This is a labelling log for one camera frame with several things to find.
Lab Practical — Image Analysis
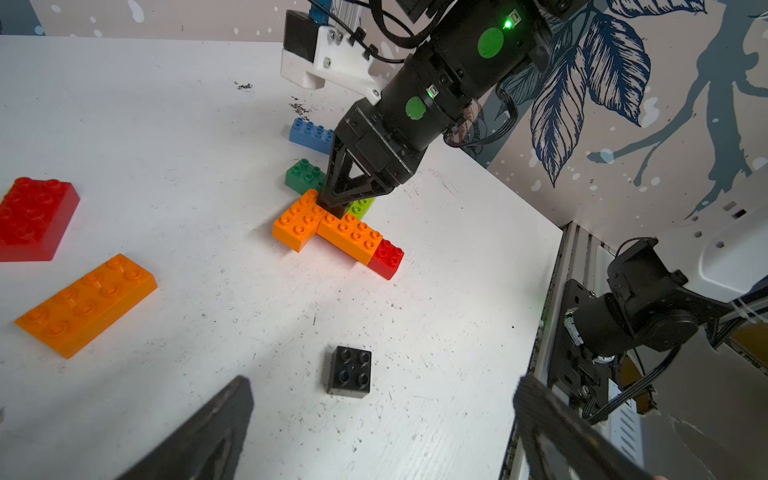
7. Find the dark green lego brick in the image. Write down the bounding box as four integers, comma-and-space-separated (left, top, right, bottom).
285, 159, 326, 196

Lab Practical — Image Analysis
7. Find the light blue lego brick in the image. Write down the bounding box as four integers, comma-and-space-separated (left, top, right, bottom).
289, 117, 334, 155

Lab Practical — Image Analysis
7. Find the lime green lego brick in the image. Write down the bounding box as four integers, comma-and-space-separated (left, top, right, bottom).
345, 198, 375, 221

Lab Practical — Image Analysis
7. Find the orange lego brick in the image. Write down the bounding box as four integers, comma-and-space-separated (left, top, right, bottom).
272, 189, 327, 253
15, 254, 157, 359
317, 213, 383, 265

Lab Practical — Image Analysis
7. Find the red lego brick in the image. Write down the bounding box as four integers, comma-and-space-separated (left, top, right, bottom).
1, 177, 80, 262
368, 240, 404, 280

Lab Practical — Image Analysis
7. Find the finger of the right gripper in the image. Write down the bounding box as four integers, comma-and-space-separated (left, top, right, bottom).
318, 134, 390, 212

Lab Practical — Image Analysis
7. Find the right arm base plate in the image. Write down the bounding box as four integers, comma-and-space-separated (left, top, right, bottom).
547, 279, 619, 415

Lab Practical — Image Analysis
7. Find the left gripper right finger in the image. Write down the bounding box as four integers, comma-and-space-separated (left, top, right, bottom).
513, 374, 651, 479

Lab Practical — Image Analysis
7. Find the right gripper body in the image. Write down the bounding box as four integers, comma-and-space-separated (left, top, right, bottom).
334, 99, 426, 193

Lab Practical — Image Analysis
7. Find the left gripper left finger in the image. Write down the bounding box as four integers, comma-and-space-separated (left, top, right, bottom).
121, 375, 254, 479

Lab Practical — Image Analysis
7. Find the black small lego brick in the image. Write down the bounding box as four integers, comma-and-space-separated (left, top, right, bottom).
327, 346, 372, 398

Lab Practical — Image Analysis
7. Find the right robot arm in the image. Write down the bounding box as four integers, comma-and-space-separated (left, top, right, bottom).
318, 1, 767, 357

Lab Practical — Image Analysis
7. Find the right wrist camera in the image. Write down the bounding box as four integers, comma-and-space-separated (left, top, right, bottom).
280, 10, 386, 105

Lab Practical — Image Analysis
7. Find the red lego brick back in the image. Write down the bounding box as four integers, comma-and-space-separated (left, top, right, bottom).
1, 177, 80, 262

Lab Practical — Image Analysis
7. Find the orange lego brick front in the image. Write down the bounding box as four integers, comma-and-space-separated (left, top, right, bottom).
317, 213, 383, 265

